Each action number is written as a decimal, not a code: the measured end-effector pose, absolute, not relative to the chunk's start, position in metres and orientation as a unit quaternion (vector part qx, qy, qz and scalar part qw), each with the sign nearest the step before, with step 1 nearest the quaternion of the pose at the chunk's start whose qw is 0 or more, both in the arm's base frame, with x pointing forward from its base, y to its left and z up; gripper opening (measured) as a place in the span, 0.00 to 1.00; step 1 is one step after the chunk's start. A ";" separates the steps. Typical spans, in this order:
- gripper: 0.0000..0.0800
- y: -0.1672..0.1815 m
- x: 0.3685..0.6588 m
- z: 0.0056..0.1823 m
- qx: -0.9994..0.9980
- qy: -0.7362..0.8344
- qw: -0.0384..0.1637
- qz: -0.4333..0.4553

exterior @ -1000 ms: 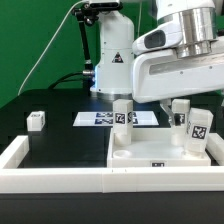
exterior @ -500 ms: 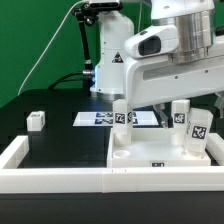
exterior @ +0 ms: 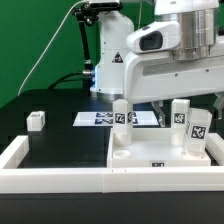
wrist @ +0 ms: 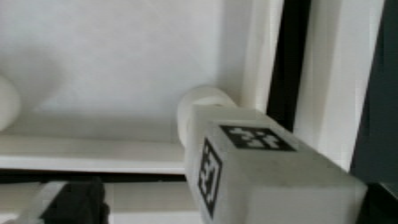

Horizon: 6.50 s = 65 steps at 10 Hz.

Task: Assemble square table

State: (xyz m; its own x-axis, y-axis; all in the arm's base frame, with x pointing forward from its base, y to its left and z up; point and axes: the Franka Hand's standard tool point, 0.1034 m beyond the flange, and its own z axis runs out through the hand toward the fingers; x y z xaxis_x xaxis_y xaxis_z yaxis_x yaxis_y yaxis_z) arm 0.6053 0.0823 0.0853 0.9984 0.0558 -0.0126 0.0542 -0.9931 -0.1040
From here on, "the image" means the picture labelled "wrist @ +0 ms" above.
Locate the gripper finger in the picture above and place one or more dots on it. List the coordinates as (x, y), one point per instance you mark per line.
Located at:
(68, 203)

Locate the white square table top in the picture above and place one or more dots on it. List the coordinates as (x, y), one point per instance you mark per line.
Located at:
(103, 58)

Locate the white U-shaped fence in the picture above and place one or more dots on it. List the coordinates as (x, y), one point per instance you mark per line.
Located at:
(318, 80)

